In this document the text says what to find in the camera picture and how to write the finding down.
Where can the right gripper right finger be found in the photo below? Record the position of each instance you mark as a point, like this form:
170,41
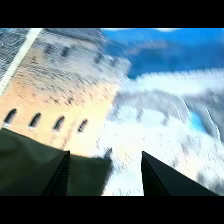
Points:
163,181

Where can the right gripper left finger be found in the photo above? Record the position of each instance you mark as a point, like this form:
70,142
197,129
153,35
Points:
60,176

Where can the dark garment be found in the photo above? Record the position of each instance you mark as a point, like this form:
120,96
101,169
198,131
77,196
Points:
23,163

